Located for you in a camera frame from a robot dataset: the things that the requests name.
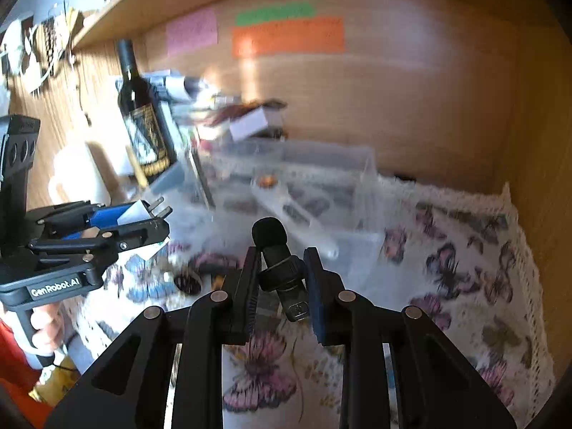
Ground person's left hand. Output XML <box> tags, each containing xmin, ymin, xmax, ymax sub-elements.
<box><xmin>30</xmin><ymin>299</ymin><xmax>67</xmax><ymax>352</ymax></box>

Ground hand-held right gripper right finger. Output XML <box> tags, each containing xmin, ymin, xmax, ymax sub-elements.
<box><xmin>304</xmin><ymin>247</ymin><xmax>519</xmax><ymax>429</ymax></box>

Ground black microphone with foam cap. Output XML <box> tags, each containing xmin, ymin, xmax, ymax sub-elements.
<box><xmin>251</xmin><ymin>217</ymin><xmax>310</xmax><ymax>323</ymax></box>

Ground green paper note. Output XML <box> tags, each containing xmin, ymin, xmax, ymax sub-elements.
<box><xmin>235</xmin><ymin>2</ymin><xmax>314</xmax><ymax>26</ymax></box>

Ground white charger plug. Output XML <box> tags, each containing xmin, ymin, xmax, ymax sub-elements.
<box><xmin>117</xmin><ymin>196</ymin><xmax>173</xmax><ymax>225</ymax></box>

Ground yellow packet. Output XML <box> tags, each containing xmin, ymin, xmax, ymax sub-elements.
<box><xmin>29</xmin><ymin>357</ymin><xmax>81</xmax><ymax>408</ymax></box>

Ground dark wine bottle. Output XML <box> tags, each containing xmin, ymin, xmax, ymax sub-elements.
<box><xmin>115</xmin><ymin>38</ymin><xmax>178</xmax><ymax>185</ymax></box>

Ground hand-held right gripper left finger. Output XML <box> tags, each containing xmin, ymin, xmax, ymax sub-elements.
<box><xmin>45</xmin><ymin>246</ymin><xmax>262</xmax><ymax>429</ymax></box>

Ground clear plastic storage box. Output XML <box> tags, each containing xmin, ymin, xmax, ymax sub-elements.
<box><xmin>169</xmin><ymin>138</ymin><xmax>386</xmax><ymax>298</ymax></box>

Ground pink paper note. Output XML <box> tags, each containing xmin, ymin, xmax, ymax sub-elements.
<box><xmin>166</xmin><ymin>9</ymin><xmax>219</xmax><ymax>57</ymax></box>

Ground orange paper note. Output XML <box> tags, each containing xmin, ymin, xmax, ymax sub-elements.
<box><xmin>231</xmin><ymin>17</ymin><xmax>346</xmax><ymax>58</ymax></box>

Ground small black round object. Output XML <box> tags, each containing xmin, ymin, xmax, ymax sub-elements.
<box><xmin>173</xmin><ymin>271</ymin><xmax>203</xmax><ymax>296</ymax></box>

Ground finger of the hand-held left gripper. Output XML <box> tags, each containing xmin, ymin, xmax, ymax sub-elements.
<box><xmin>28</xmin><ymin>218</ymin><xmax>171</xmax><ymax>265</ymax></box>
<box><xmin>26</xmin><ymin>200</ymin><xmax>155</xmax><ymax>233</ymax></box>

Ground red clothing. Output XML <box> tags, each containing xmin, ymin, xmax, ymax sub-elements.
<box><xmin>0</xmin><ymin>319</ymin><xmax>43</xmax><ymax>412</ymax></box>

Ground long white plastic tool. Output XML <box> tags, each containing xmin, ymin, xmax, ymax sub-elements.
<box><xmin>251</xmin><ymin>182</ymin><xmax>341</xmax><ymax>260</ymax></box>

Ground hanging white cables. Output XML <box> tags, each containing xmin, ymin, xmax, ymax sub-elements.
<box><xmin>0</xmin><ymin>4</ymin><xmax>85</xmax><ymax>95</ymax></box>

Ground butterfly printed lace cloth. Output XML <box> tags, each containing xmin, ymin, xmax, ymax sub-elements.
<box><xmin>67</xmin><ymin>172</ymin><xmax>557</xmax><ymax>429</ymax></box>

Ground grey blue box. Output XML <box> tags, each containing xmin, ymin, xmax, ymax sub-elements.
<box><xmin>142</xmin><ymin>70</ymin><xmax>211</xmax><ymax>104</ymax></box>

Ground white mug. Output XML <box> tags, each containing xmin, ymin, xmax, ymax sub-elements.
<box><xmin>47</xmin><ymin>141</ymin><xmax>113</xmax><ymax>208</ymax></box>

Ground small white box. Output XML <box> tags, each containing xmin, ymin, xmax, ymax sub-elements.
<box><xmin>229</xmin><ymin>108</ymin><xmax>287</xmax><ymax>142</ymax></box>

